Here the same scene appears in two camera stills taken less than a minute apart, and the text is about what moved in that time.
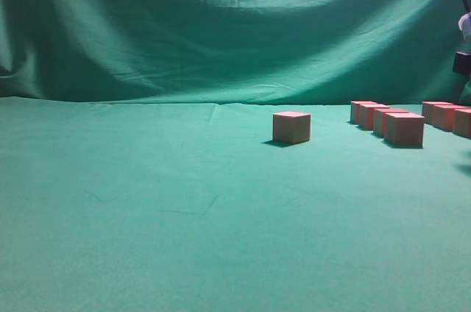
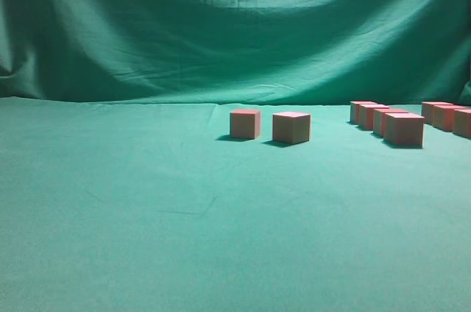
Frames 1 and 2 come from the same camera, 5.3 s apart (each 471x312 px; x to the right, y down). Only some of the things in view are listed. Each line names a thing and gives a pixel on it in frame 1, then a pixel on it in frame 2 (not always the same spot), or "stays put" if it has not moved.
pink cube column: (405, 130) stays put
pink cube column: (402, 128) → (378, 119)
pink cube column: (443, 116) stays put
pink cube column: (291, 127) stays put
